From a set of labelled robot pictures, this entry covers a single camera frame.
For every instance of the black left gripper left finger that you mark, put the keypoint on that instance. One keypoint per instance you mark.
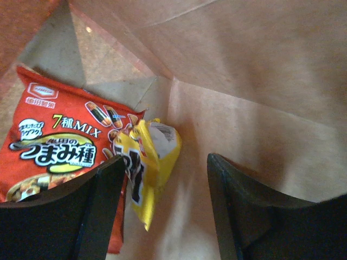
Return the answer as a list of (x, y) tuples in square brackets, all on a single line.
[(71, 221)]

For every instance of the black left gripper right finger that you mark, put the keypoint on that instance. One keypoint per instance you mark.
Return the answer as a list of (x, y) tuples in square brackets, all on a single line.
[(254, 221)]

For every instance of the orange Japanese rice cracker bag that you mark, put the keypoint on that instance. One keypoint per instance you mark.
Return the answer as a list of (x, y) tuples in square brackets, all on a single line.
[(58, 133)]

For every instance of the small yellow snack packet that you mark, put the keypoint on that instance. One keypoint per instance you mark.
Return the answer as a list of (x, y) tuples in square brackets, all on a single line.
[(150, 150)]

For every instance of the red paper bag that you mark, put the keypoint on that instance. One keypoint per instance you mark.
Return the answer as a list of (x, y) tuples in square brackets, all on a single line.
[(262, 83)]

